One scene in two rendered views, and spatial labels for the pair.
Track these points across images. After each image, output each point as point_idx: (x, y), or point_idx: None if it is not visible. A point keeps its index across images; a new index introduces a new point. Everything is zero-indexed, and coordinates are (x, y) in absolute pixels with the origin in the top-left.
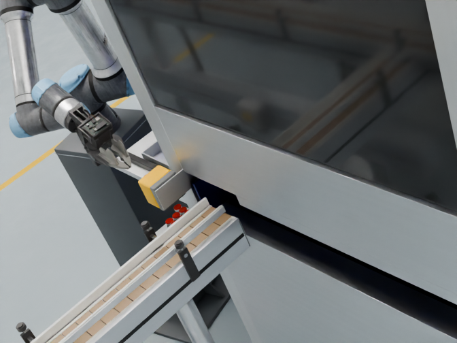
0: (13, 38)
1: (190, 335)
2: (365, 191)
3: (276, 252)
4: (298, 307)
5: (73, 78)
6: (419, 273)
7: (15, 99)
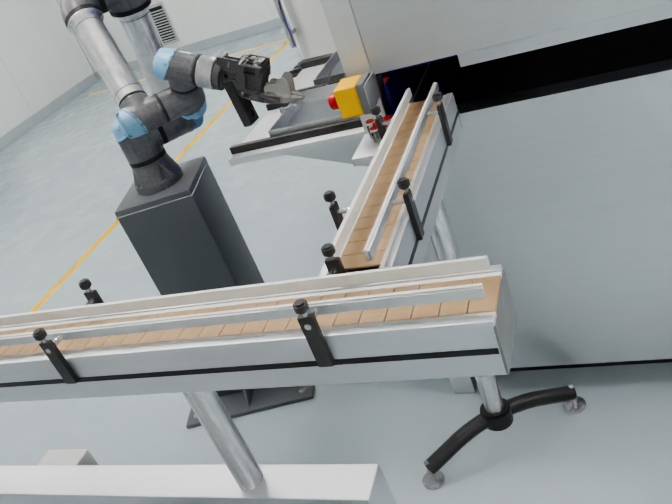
0: (95, 34)
1: (439, 233)
2: None
3: (505, 107)
4: (520, 180)
5: None
6: None
7: (117, 94)
